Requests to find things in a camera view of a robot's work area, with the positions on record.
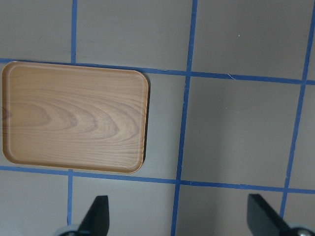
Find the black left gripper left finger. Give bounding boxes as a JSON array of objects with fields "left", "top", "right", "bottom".
[{"left": 78, "top": 196, "right": 109, "bottom": 236}]

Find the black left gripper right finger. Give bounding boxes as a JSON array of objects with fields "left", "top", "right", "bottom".
[{"left": 247, "top": 194, "right": 291, "bottom": 236}]

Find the wooden tray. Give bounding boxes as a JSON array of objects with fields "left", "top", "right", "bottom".
[{"left": 1, "top": 61, "right": 150, "bottom": 174}]

